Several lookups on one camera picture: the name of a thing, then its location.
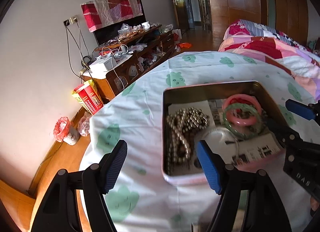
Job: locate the printed paper sheet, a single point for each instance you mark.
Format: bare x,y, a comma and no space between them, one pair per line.
185,125

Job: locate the thin silver hoop bangle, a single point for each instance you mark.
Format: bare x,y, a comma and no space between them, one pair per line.
222,142

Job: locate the white green cloud bedsheet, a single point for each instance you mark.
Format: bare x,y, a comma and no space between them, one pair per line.
141,199

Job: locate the red patchwork cloth cover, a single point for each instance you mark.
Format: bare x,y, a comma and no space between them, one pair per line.
102,13

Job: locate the green jade bangle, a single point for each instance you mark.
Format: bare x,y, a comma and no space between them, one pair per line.
245,132

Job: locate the white box on cabinet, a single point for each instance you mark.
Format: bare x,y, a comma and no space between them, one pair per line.
103,65

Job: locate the pink patchwork quilt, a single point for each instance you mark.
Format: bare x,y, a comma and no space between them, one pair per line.
274,47

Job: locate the wooden tv cabinet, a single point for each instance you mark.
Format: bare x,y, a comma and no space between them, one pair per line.
134,56

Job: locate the white mug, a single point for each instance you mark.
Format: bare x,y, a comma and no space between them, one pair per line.
146,25

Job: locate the pink rectangular tin box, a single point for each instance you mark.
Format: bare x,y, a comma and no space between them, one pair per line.
214,91

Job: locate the clear plastic bag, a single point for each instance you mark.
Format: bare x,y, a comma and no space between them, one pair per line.
83,124

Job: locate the small red-lined trash bin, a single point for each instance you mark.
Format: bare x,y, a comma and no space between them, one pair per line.
64,131

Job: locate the black television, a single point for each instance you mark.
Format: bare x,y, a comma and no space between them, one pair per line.
107,33

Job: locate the wooden wardrobe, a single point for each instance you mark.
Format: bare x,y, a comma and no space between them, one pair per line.
291,16

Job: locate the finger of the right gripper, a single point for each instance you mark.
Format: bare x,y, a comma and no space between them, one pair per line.
308,112
284,134

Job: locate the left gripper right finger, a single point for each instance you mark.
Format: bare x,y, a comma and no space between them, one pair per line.
264,210

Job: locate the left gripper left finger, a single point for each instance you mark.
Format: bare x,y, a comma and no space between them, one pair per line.
59,211

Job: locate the wall power socket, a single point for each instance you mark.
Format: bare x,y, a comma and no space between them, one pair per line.
70,21

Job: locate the pink bangle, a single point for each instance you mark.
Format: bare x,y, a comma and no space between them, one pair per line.
242,110

